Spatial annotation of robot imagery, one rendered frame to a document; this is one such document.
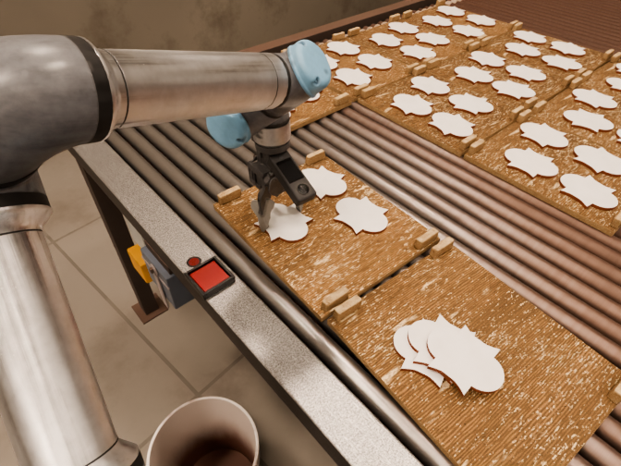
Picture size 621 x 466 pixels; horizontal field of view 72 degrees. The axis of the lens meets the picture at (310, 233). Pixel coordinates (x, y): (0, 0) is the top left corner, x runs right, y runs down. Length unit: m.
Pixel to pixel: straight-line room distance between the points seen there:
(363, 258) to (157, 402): 1.16
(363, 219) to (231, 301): 0.35
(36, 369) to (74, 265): 1.92
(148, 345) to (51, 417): 1.50
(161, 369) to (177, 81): 1.53
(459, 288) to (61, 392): 0.71
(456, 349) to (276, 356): 0.31
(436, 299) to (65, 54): 0.72
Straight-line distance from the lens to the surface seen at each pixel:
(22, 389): 0.50
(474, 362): 0.80
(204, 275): 0.91
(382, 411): 0.77
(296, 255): 0.92
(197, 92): 0.51
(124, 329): 2.06
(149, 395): 1.87
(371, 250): 0.94
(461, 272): 0.95
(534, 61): 2.00
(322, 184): 1.09
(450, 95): 1.60
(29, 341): 0.49
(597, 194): 1.30
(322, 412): 0.76
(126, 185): 1.21
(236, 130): 0.70
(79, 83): 0.42
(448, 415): 0.77
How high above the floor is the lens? 1.62
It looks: 45 degrees down
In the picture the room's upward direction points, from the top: 2 degrees clockwise
